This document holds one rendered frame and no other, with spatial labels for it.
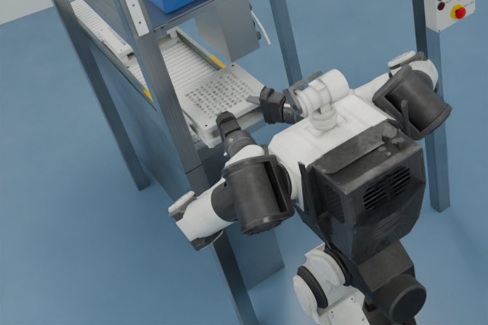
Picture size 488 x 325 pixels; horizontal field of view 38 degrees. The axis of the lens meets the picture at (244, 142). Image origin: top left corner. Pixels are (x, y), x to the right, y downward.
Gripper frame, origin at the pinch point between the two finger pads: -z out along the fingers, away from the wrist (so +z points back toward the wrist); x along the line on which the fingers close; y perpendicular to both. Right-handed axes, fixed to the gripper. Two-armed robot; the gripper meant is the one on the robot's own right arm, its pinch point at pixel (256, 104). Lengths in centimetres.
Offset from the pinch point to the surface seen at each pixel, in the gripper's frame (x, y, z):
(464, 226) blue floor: 105, 58, 44
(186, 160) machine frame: 12.0, -17.3, -18.8
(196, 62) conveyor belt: 14, 32, -45
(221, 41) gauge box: -14.1, 9.8, -14.1
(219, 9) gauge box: -26.7, 8.8, -10.6
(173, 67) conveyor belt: 14, 27, -52
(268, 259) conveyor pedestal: 96, 11, -23
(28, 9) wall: 108, 180, -314
